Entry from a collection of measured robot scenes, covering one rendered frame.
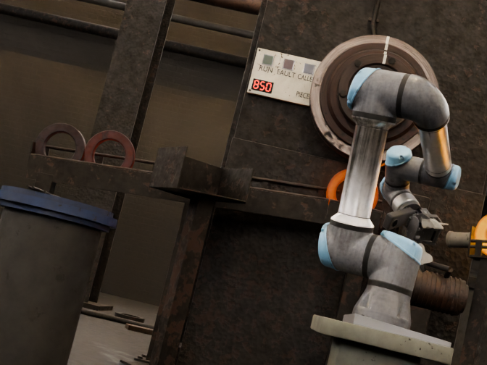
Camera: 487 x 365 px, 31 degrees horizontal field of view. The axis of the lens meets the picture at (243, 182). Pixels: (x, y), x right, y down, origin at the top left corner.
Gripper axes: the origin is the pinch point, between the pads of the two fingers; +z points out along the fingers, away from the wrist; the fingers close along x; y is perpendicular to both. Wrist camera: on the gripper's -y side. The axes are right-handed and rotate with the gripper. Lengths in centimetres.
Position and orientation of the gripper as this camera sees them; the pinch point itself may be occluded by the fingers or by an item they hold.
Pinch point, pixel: (430, 251)
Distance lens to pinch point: 247.2
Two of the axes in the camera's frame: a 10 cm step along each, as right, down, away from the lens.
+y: 9.4, 0.9, 3.3
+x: -2.5, 8.4, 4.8
